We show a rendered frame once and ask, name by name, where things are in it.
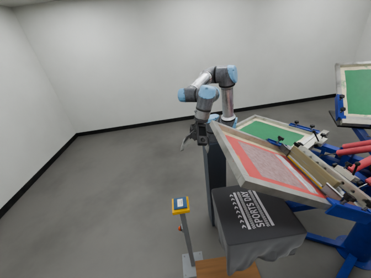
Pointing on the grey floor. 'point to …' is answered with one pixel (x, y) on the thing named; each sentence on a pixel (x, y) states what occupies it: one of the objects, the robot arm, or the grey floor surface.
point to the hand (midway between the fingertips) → (194, 153)
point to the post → (187, 263)
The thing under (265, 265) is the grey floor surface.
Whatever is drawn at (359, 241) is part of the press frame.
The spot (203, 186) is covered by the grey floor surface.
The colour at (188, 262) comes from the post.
